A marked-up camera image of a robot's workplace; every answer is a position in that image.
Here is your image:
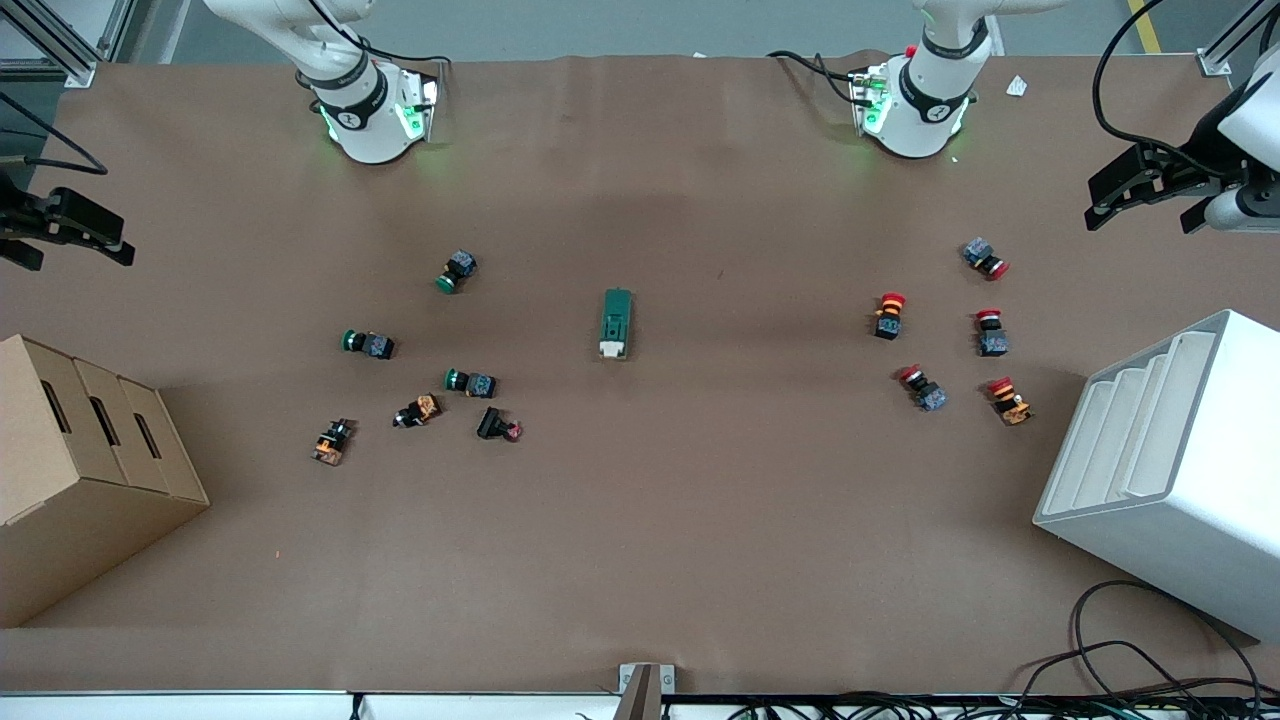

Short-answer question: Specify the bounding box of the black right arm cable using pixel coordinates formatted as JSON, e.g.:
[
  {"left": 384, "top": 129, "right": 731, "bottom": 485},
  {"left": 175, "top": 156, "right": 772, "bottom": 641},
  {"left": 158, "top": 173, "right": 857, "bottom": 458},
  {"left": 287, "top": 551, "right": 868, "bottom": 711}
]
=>
[{"left": 0, "top": 93, "right": 109, "bottom": 177}]

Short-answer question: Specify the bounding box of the black looped floor cable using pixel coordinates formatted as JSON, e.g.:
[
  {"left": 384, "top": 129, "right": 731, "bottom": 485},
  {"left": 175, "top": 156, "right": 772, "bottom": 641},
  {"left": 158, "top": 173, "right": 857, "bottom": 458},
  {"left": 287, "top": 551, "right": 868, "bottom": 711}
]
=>
[{"left": 1020, "top": 580, "right": 1266, "bottom": 701}]

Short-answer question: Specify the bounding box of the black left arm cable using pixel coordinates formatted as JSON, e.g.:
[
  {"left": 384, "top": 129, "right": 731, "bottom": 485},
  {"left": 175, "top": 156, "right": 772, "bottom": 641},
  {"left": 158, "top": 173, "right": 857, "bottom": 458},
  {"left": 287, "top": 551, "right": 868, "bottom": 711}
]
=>
[{"left": 1093, "top": 0, "right": 1280, "bottom": 181}]

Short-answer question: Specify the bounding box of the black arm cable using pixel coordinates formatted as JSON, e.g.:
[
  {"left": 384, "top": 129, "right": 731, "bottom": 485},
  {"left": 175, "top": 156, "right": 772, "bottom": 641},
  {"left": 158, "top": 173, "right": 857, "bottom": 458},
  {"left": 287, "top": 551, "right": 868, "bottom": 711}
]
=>
[
  {"left": 0, "top": 93, "right": 109, "bottom": 177},
  {"left": 1093, "top": 0, "right": 1280, "bottom": 181}
]

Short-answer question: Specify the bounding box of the black left base cable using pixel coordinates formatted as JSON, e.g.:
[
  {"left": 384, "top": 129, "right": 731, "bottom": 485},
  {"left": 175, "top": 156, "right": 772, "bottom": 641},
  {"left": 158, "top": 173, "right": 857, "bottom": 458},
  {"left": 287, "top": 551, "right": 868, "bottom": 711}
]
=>
[{"left": 768, "top": 50, "right": 863, "bottom": 107}]

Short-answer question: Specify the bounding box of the green terminal block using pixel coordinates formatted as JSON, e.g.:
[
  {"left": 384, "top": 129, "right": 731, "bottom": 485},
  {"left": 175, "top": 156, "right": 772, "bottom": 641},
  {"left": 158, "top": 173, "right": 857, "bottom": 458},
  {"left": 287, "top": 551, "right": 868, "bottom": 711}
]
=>
[{"left": 598, "top": 288, "right": 634, "bottom": 362}]

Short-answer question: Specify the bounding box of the aluminium frame corner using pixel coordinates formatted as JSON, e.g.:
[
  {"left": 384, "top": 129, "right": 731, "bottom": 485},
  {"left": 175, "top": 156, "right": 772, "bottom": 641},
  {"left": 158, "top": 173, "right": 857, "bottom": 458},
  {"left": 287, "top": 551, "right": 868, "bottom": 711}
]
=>
[
  {"left": 0, "top": 0, "right": 137, "bottom": 89},
  {"left": 1197, "top": 0, "right": 1280, "bottom": 77}
]

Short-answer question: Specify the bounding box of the red button orange contact block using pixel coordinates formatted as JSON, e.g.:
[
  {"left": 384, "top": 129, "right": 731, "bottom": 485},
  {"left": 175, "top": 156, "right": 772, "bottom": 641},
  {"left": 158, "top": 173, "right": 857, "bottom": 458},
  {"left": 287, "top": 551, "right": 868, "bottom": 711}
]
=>
[{"left": 986, "top": 376, "right": 1034, "bottom": 427}]

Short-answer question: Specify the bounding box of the brown cardboard box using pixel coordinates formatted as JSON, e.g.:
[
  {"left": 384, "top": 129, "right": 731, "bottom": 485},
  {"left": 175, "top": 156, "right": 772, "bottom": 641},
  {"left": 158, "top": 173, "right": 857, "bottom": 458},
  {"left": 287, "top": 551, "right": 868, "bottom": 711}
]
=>
[{"left": 0, "top": 335, "right": 211, "bottom": 629}]

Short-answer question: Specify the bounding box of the orange black button switch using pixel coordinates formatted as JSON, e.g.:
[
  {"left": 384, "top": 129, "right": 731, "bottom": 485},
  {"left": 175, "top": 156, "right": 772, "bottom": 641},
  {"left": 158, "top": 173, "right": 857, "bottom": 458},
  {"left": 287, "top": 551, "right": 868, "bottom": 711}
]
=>
[{"left": 311, "top": 418, "right": 356, "bottom": 467}]

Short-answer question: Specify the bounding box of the white slotted rack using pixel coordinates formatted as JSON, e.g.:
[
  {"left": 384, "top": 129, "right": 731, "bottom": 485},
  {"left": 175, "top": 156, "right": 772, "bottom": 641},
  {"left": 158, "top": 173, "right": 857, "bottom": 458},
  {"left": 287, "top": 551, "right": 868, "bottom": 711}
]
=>
[{"left": 1033, "top": 309, "right": 1280, "bottom": 643}]

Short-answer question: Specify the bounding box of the aluminium profile post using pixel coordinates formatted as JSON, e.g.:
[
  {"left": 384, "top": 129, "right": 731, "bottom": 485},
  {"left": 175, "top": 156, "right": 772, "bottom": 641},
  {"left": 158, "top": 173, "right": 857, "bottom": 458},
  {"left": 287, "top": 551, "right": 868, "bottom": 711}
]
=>
[{"left": 618, "top": 662, "right": 677, "bottom": 720}]

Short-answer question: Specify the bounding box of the black cable bundle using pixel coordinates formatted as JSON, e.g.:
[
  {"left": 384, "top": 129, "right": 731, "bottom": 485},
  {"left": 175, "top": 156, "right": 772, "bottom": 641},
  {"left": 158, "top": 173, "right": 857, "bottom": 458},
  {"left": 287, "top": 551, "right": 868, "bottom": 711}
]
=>
[{"left": 730, "top": 690, "right": 1280, "bottom": 720}]

